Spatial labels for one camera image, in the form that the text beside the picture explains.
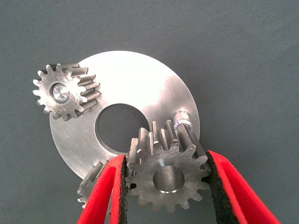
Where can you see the round metal carrier plate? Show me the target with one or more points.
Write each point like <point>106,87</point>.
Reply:
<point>130,79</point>

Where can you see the dark steel planetary gear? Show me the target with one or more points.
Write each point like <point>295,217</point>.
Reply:
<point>144,184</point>
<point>86,189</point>

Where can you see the dark grey table cloth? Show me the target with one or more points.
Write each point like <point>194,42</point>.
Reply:
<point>233,46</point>

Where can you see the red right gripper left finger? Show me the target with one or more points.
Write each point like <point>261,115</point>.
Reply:
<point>105,198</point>

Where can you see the bright steel planetary gear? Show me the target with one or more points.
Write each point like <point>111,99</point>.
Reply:
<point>44,88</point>

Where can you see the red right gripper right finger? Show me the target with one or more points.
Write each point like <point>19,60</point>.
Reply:
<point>238,193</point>

